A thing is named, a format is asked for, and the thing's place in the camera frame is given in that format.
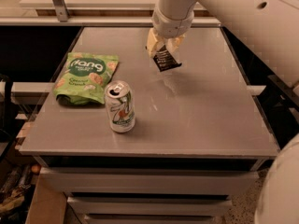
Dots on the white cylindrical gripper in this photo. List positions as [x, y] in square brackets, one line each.
[172, 24]

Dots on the black rxbar chocolate bar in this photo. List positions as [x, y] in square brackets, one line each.
[164, 60]

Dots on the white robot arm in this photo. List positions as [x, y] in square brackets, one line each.
[269, 28]

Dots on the white green 7up can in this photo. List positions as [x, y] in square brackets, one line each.
[119, 101]

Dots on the green snack chip bag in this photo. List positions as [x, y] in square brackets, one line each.
[85, 78]

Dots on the top white drawer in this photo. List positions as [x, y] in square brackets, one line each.
[139, 181]

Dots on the white drawer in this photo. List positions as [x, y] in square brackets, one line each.
[139, 181]
[135, 206]
[127, 219]

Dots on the middle white drawer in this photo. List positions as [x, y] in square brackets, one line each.
[135, 206]

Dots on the bottom white drawer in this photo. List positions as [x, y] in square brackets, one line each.
[127, 219]

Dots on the cardboard box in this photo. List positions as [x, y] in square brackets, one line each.
[47, 206]

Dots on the left metal bracket post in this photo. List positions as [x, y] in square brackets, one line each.
[60, 10]

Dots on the metal rail shelf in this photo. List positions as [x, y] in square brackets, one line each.
[78, 21]

